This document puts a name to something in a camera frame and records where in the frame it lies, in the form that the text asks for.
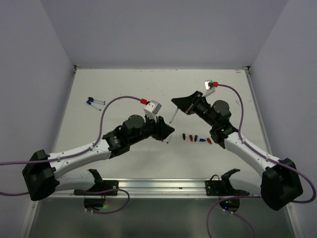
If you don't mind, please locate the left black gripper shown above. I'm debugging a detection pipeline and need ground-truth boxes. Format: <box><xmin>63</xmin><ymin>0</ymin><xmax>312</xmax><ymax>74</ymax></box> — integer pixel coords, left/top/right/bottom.
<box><xmin>129</xmin><ymin>112</ymin><xmax>174</xmax><ymax>145</ymax></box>

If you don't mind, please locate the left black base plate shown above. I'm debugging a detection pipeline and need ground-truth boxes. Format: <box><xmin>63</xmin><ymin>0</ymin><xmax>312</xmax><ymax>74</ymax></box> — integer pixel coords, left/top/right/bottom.
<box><xmin>74</xmin><ymin>180</ymin><xmax>119</xmax><ymax>196</ymax></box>

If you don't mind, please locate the left controller board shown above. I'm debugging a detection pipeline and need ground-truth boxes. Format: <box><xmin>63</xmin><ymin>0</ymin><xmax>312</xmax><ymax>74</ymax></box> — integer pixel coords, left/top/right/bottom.
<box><xmin>84</xmin><ymin>198</ymin><xmax>108</xmax><ymax>211</ymax></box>

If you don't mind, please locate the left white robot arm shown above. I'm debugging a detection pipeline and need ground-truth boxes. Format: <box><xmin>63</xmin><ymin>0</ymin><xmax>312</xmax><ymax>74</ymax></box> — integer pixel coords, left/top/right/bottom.
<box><xmin>22</xmin><ymin>115</ymin><xmax>175</xmax><ymax>201</ymax></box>

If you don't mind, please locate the aluminium mounting rail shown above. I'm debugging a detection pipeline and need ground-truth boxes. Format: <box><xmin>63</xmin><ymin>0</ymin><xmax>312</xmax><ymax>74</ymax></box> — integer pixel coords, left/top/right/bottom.
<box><xmin>31</xmin><ymin>177</ymin><xmax>293</xmax><ymax>199</ymax></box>

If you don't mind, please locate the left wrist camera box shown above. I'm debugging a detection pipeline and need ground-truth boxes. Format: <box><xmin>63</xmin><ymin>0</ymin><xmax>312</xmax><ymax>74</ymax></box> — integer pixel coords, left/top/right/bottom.
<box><xmin>144</xmin><ymin>100</ymin><xmax>161</xmax><ymax>120</ymax></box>

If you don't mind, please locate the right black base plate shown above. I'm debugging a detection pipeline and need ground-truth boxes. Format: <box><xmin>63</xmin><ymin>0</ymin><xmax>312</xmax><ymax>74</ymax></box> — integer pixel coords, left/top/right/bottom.
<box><xmin>205</xmin><ymin>180</ymin><xmax>250</xmax><ymax>196</ymax></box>

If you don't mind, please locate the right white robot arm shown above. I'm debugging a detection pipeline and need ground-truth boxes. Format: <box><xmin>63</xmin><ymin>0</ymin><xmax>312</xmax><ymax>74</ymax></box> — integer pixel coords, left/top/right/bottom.
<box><xmin>171</xmin><ymin>91</ymin><xmax>303</xmax><ymax>211</ymax></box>

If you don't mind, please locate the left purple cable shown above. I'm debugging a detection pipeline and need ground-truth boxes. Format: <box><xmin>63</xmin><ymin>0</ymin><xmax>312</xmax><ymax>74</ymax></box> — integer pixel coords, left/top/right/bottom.
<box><xmin>0</xmin><ymin>96</ymin><xmax>149</xmax><ymax>214</ymax></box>

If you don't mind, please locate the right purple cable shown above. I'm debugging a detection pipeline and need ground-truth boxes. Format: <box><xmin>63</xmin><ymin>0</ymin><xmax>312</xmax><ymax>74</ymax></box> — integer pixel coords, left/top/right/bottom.
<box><xmin>207</xmin><ymin>80</ymin><xmax>317</xmax><ymax>238</ymax></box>

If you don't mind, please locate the controller board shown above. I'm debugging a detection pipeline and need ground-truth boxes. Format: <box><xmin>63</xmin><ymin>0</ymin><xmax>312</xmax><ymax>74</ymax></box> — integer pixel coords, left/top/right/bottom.
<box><xmin>84</xmin><ymin>198</ymin><xmax>108</xmax><ymax>211</ymax></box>
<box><xmin>219</xmin><ymin>199</ymin><xmax>240</xmax><ymax>212</ymax></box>

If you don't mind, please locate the right controller board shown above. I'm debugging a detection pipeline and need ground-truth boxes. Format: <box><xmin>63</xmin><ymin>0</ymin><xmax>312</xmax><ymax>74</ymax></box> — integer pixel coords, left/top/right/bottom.
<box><xmin>219</xmin><ymin>199</ymin><xmax>240</xmax><ymax>212</ymax></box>

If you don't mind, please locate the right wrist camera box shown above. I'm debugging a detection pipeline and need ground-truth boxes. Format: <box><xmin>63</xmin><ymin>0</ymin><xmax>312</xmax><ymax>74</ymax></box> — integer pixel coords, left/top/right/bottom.
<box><xmin>203</xmin><ymin>80</ymin><xmax>215</xmax><ymax>97</ymax></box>

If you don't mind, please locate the blue marker pen top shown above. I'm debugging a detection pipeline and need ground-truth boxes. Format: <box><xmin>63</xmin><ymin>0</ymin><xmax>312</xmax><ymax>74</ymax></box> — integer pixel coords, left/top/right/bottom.
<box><xmin>88</xmin><ymin>97</ymin><xmax>106</xmax><ymax>105</ymax></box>

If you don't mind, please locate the purple cable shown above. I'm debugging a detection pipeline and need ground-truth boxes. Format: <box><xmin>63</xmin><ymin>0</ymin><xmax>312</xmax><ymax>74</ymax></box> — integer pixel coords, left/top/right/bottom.
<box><xmin>0</xmin><ymin>96</ymin><xmax>149</xmax><ymax>214</ymax></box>
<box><xmin>207</xmin><ymin>80</ymin><xmax>317</xmax><ymax>238</ymax></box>

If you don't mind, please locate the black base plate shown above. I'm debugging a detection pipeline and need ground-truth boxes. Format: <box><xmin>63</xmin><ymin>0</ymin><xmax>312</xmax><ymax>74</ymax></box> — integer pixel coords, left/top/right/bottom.
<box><xmin>74</xmin><ymin>180</ymin><xmax>119</xmax><ymax>196</ymax></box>
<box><xmin>205</xmin><ymin>180</ymin><xmax>250</xmax><ymax>196</ymax></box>

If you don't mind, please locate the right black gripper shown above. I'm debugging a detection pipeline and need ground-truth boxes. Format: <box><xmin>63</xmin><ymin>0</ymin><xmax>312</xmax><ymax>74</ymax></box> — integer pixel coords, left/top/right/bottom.
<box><xmin>172</xmin><ymin>90</ymin><xmax>217</xmax><ymax>127</ymax></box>

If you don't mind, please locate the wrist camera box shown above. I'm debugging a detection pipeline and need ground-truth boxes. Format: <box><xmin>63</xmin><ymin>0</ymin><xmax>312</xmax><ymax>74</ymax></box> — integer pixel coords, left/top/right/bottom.
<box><xmin>203</xmin><ymin>80</ymin><xmax>215</xmax><ymax>97</ymax></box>
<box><xmin>144</xmin><ymin>100</ymin><xmax>161</xmax><ymax>120</ymax></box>

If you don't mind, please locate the blue marker pen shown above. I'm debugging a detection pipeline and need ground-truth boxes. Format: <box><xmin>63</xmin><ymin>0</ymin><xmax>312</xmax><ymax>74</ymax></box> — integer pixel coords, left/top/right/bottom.
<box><xmin>88</xmin><ymin>97</ymin><xmax>106</xmax><ymax>105</ymax></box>
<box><xmin>86</xmin><ymin>101</ymin><xmax>101</xmax><ymax>111</ymax></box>

